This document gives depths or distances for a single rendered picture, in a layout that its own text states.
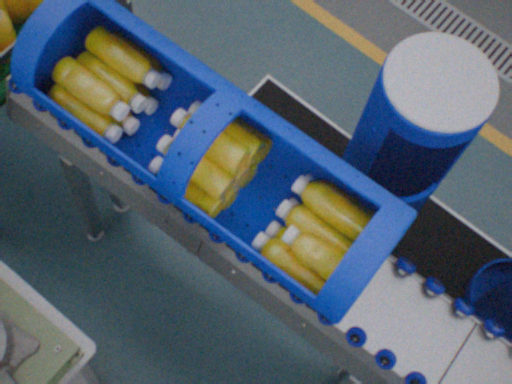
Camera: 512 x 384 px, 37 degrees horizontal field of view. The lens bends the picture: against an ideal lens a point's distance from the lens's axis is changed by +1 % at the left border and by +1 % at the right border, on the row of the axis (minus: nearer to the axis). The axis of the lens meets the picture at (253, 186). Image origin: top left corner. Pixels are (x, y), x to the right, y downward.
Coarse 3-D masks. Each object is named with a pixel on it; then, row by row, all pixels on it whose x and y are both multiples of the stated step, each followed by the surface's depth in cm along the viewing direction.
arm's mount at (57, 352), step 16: (0, 288) 150; (0, 304) 149; (16, 304) 149; (16, 320) 148; (32, 320) 148; (48, 320) 148; (48, 336) 147; (64, 336) 147; (48, 352) 145; (64, 352) 145; (80, 352) 151; (32, 368) 144; (48, 368) 144; (64, 368) 147
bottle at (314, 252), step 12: (300, 240) 153; (312, 240) 152; (324, 240) 154; (300, 252) 152; (312, 252) 151; (324, 252) 151; (336, 252) 152; (312, 264) 152; (324, 264) 151; (336, 264) 151; (324, 276) 152
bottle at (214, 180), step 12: (168, 144) 160; (204, 156) 159; (204, 168) 157; (216, 168) 157; (192, 180) 158; (204, 180) 157; (216, 180) 156; (228, 180) 156; (216, 192) 156; (228, 192) 161
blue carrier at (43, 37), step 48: (48, 0) 158; (96, 0) 161; (48, 48) 168; (144, 48) 177; (192, 96) 176; (240, 96) 155; (96, 144) 162; (144, 144) 176; (192, 144) 149; (288, 144) 168; (240, 192) 174; (288, 192) 172; (384, 192) 151; (240, 240) 152; (384, 240) 142; (288, 288) 153; (336, 288) 143
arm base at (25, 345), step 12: (0, 312) 147; (12, 324) 146; (12, 336) 144; (24, 336) 145; (12, 348) 143; (24, 348) 144; (36, 348) 144; (12, 360) 143; (24, 360) 145; (0, 372) 140; (12, 372) 143
